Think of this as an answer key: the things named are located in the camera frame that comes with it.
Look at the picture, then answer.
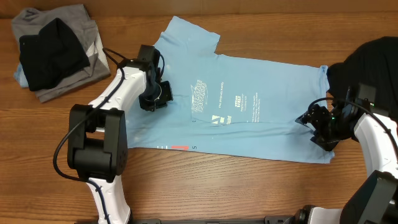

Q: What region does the light blue printed t-shirt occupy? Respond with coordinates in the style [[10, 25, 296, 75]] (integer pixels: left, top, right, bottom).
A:
[[126, 17, 334, 164]]

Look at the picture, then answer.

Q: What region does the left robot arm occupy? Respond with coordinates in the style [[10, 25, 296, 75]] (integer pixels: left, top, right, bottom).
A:
[[66, 45, 173, 223]]

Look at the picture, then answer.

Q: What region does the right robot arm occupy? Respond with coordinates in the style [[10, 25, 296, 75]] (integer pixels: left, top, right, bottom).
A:
[[286, 83, 397, 224]]

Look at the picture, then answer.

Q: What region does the black t-shirt at right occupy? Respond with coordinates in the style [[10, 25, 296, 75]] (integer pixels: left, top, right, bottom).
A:
[[327, 36, 397, 121]]

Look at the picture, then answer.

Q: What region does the folded black garment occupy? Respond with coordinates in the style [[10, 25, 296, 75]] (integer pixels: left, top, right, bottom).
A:
[[19, 18, 90, 91]]

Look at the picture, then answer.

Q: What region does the folded light blue garment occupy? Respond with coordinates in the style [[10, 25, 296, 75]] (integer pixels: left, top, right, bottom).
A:
[[13, 63, 29, 88]]

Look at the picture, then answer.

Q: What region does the folded grey garment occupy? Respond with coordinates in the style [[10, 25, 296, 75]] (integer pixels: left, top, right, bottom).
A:
[[11, 4, 110, 103]]

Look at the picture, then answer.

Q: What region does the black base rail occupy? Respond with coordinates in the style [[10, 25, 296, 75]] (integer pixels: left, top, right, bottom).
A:
[[131, 215, 294, 224]]

